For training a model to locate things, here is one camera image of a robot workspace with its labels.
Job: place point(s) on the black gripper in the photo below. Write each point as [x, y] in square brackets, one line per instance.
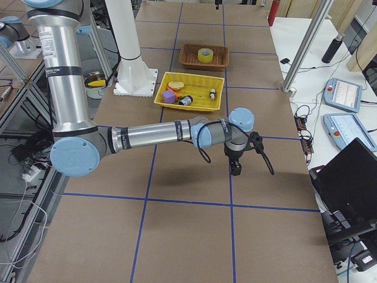
[234, 155]

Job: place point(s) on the yellow tape roll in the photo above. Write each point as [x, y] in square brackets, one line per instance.
[205, 55]

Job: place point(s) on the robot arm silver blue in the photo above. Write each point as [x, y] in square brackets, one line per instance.
[80, 144]

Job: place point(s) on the yellow plastic basket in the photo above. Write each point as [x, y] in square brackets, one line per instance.
[197, 86]

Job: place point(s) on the brown wicker basket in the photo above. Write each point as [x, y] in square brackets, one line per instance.
[188, 57]

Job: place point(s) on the penguin toy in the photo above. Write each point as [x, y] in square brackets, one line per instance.
[212, 94]

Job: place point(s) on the purple cube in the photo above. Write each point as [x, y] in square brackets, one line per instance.
[169, 97]

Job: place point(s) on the beige bread toy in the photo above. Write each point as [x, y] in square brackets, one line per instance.
[176, 85]

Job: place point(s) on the black laptop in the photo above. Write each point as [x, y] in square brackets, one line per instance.
[347, 186]

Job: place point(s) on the lower teach pendant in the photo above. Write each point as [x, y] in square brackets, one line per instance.
[343, 128]

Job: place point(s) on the teach pendant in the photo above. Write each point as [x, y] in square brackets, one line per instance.
[343, 95]
[343, 128]

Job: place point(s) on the small black device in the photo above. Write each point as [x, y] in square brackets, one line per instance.
[285, 61]

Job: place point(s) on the upper teach pendant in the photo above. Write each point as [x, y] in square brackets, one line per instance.
[343, 95]

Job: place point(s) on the black water bottle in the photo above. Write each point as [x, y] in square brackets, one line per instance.
[333, 48]

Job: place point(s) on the red tube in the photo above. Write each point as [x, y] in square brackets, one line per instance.
[273, 11]

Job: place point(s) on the steel bowl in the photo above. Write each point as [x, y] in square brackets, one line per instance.
[95, 85]

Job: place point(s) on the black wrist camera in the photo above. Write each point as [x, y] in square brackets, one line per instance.
[257, 142]

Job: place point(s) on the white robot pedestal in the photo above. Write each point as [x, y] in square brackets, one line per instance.
[134, 77]

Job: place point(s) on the aluminium frame post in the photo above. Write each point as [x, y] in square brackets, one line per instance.
[304, 47]

